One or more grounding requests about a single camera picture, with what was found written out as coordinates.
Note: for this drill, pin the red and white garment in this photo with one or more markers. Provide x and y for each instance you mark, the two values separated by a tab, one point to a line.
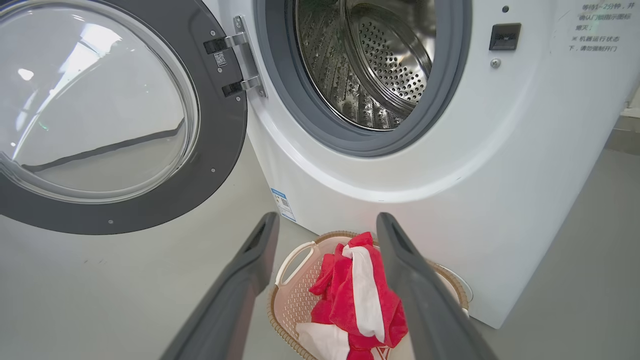
345	295

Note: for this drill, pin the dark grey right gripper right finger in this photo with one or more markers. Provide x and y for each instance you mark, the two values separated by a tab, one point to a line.
425	310

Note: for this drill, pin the silver metal door hinge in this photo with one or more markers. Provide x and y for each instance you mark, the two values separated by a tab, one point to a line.
247	55

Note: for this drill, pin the cream basket with brown rim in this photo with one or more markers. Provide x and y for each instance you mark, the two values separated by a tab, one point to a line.
295	300

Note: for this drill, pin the blue energy label sticker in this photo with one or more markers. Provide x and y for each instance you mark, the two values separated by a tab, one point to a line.
283	205

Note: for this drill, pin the white front-load washing machine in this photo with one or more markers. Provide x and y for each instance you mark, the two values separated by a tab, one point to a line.
475	200

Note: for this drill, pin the silver Phillips screw head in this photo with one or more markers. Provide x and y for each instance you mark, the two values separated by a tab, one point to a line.
495	63

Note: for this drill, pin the steel washing machine drum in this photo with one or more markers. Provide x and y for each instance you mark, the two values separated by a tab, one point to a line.
390	60

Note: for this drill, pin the black-rimmed glass washer door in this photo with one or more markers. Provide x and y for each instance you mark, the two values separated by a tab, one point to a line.
220	150

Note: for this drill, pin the grey rubber door gasket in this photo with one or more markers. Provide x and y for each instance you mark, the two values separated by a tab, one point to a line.
280	90

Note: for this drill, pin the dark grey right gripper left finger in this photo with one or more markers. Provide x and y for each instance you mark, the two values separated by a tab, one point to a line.
235	300

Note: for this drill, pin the small QR code sticker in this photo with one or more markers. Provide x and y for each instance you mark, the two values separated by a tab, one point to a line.
220	59

